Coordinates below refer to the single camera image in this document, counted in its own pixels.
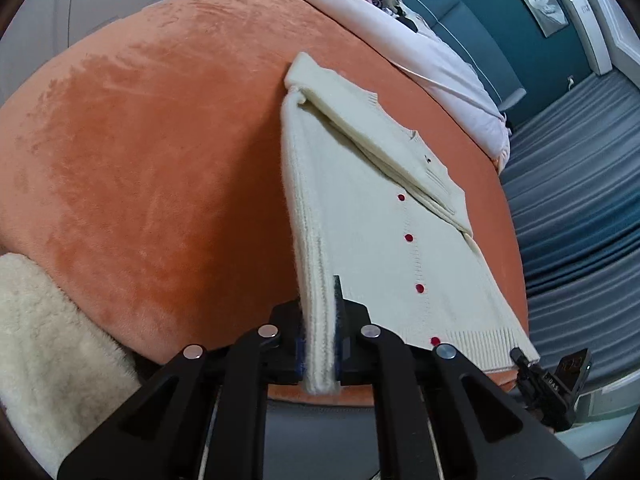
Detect white wardrobe door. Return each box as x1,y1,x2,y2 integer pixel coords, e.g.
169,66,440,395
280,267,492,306
0,0,236,108

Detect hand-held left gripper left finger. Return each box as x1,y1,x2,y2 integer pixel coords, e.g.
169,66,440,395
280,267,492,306
57,300,307,480

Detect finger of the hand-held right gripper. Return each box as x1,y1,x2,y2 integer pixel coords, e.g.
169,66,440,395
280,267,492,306
510,347,539,387

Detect cream knit cardigan red buttons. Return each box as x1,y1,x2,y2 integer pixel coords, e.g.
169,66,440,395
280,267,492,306
280,51,542,396

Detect white pillow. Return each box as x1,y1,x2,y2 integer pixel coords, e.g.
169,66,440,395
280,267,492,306
255,0,512,173

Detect teal upholstered headboard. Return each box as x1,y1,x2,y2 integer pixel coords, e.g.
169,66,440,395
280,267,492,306
387,0,528,113

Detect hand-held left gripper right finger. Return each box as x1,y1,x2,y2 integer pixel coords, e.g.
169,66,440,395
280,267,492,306
332,275,587,480

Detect white standing appliance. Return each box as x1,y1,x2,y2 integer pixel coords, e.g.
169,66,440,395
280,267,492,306
559,0,614,77

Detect orange velvet blanket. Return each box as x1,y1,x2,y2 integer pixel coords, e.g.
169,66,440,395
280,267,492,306
0,0,531,408

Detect cream fluffy fleece cloth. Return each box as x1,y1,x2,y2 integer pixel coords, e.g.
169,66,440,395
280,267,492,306
0,252,143,476

